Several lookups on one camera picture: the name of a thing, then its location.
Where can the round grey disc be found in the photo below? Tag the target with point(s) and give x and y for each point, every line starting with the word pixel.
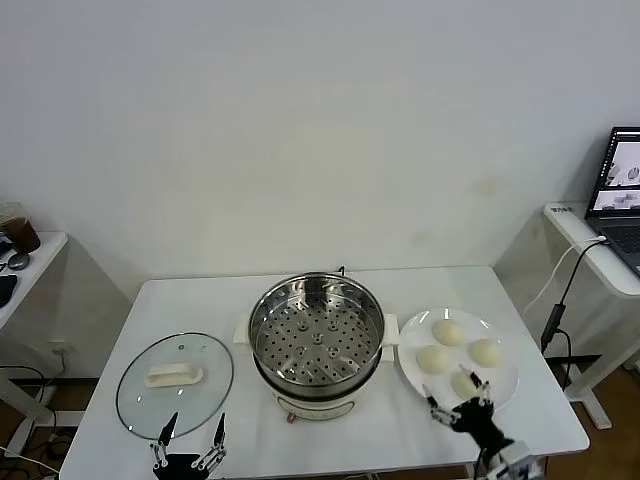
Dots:
pixel 19 262

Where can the white wall socket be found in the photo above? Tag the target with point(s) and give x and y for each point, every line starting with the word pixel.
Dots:
pixel 62 346

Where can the black pouch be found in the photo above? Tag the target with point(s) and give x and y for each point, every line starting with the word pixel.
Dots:
pixel 6 290

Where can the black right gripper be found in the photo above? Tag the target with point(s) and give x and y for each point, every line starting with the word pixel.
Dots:
pixel 477 422

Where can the white round plate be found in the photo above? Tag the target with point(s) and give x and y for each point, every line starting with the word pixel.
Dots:
pixel 417 340

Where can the grey laptop showing camera views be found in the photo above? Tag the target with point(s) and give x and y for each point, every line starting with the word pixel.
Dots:
pixel 620 230

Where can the white steamed baozi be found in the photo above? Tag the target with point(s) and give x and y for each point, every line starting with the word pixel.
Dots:
pixel 447 332
pixel 464 386
pixel 485 352
pixel 434 359

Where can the clear cup of iced coffee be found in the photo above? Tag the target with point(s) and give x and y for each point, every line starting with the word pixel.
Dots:
pixel 25 237

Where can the white side desk with label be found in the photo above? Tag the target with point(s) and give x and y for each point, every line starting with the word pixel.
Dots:
pixel 600 272

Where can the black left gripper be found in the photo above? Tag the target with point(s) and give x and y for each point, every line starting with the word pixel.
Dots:
pixel 182 470

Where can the stainless steel pot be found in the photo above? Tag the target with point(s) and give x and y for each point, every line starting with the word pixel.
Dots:
pixel 320 350

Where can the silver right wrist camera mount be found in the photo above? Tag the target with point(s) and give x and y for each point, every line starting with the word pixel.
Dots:
pixel 515 455

